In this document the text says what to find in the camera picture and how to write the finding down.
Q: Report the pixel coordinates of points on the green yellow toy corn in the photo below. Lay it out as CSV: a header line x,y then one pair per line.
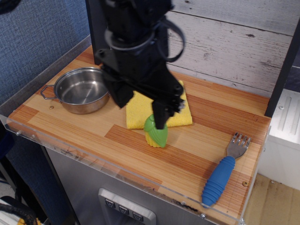
x,y
155,137

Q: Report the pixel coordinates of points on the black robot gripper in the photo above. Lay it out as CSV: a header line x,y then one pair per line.
x,y
146,72

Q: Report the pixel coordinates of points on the black left upright post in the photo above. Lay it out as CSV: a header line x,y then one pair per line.
x,y
97,26

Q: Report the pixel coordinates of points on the blue handled metal fork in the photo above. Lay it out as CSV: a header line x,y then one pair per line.
x,y
219,178

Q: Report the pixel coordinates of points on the stainless steel pot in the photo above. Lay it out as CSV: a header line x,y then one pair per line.
x,y
80,91

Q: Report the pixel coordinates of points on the steel cabinet button panel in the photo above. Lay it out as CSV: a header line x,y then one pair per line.
x,y
126,207

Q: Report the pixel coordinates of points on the black upright post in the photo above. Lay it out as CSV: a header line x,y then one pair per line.
x,y
285,70
97,26

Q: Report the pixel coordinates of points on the black right upright post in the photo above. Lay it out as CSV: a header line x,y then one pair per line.
x,y
285,70

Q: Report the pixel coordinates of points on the yellow folded cloth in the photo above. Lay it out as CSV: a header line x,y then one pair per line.
x,y
139,108

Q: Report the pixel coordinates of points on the white ribbed box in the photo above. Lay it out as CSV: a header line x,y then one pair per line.
x,y
285,122

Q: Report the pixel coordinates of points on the clear acrylic edge guard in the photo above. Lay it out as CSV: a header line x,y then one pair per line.
x,y
144,173

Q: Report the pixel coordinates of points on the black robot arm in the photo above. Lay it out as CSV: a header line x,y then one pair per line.
x,y
134,25

